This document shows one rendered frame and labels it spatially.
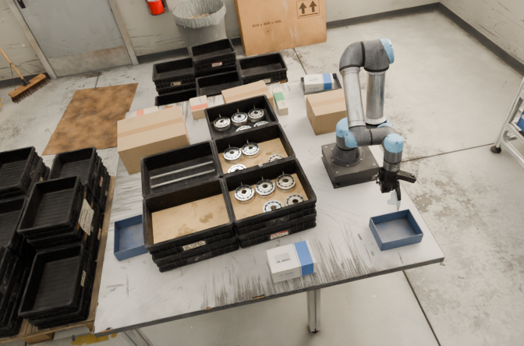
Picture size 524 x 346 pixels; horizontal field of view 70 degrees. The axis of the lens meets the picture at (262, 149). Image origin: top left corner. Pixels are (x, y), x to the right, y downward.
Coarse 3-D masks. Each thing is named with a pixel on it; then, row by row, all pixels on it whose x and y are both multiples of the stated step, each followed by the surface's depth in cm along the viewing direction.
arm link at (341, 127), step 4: (340, 120) 197; (344, 120) 196; (340, 124) 195; (344, 124) 194; (336, 128) 195; (340, 128) 193; (344, 128) 192; (348, 128) 191; (336, 132) 197; (340, 132) 193; (344, 132) 191; (336, 136) 198; (340, 136) 194; (344, 136) 192; (336, 140) 200; (340, 140) 196; (344, 140) 195; (340, 144) 198; (344, 144) 196; (344, 148) 198; (348, 148) 198
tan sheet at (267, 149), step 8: (264, 144) 218; (272, 144) 217; (280, 144) 217; (264, 152) 213; (272, 152) 213; (280, 152) 212; (224, 160) 212; (240, 160) 211; (248, 160) 210; (256, 160) 210; (264, 160) 209; (224, 168) 207
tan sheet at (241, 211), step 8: (296, 176) 198; (296, 184) 194; (232, 192) 194; (280, 192) 191; (288, 192) 190; (296, 192) 190; (304, 192) 189; (232, 200) 190; (256, 200) 189; (264, 200) 188; (280, 200) 187; (240, 208) 186; (248, 208) 186; (256, 208) 185; (240, 216) 183; (248, 216) 182
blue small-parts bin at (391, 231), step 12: (384, 216) 183; (396, 216) 185; (408, 216) 185; (372, 228) 182; (384, 228) 184; (396, 228) 184; (408, 228) 183; (420, 228) 175; (384, 240) 180; (396, 240) 172; (408, 240) 174; (420, 240) 176
